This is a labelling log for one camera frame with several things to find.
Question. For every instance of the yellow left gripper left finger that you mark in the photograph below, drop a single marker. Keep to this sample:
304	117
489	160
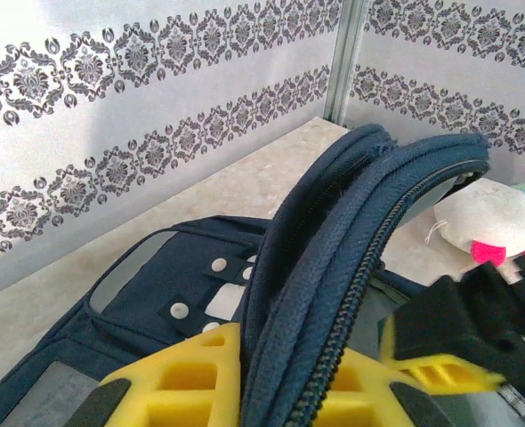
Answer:
227	356

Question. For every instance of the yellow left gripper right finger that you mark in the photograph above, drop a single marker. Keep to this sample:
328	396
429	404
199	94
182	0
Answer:
356	400

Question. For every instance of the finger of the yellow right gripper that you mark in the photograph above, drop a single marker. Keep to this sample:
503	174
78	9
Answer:
422	369

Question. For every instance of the navy blue backpack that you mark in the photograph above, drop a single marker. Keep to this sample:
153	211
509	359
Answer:
316	249

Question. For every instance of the white pink green plush toy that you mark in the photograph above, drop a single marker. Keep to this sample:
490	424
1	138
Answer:
480	213

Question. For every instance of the aluminium frame post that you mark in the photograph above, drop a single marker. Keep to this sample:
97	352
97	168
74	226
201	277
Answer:
347	62

